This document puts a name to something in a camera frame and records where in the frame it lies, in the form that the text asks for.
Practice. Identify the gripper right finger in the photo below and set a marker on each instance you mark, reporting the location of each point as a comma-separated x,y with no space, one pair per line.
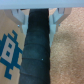
56,19

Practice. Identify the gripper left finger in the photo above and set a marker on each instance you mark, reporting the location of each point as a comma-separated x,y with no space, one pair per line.
22,19

